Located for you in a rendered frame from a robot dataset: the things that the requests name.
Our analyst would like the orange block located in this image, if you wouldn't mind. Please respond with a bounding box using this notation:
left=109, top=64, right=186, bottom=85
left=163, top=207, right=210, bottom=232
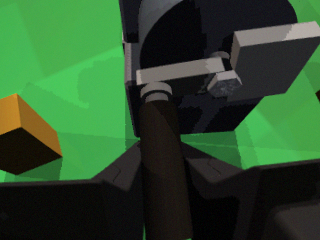
left=0, top=93, right=63, bottom=175

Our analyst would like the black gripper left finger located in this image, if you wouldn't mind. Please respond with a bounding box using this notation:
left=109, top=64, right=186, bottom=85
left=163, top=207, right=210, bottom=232
left=0, top=140, right=145, bottom=240

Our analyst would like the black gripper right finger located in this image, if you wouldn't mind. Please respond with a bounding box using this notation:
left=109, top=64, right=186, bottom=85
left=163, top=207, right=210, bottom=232
left=181, top=141, right=320, bottom=240

